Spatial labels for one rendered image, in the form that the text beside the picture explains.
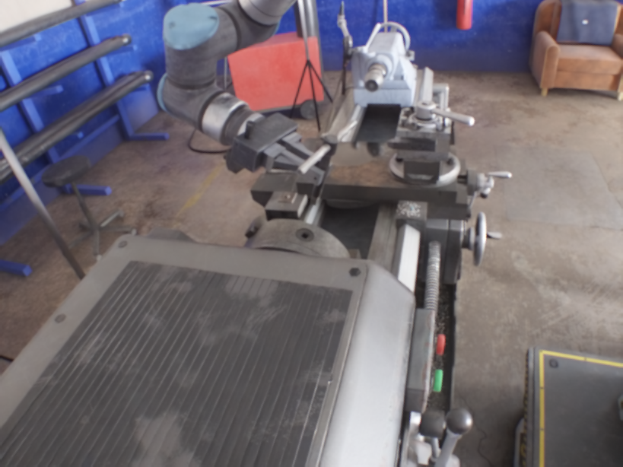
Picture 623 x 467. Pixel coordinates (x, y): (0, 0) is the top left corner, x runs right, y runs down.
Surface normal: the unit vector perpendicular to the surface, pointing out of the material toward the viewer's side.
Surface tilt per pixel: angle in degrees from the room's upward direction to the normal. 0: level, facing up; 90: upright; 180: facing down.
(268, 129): 22
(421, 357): 0
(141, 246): 0
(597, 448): 0
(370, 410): 45
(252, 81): 90
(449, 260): 90
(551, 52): 90
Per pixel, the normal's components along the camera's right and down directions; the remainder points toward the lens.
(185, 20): 0.13, -0.58
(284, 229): -0.14, -0.79
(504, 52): -0.26, 0.62
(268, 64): 0.08, 0.60
